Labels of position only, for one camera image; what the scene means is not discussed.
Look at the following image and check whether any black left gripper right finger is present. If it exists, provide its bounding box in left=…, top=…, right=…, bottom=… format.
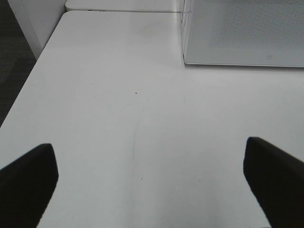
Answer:
left=243, top=137, right=304, bottom=228

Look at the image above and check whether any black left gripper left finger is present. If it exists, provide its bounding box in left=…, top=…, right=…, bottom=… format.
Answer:
left=0, top=143, right=59, bottom=228

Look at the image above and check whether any white microwave door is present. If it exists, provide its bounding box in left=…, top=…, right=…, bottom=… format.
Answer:
left=182, top=0, right=304, bottom=67

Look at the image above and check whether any white partition panel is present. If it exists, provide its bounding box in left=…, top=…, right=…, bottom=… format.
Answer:
left=8, top=0, right=66, bottom=59

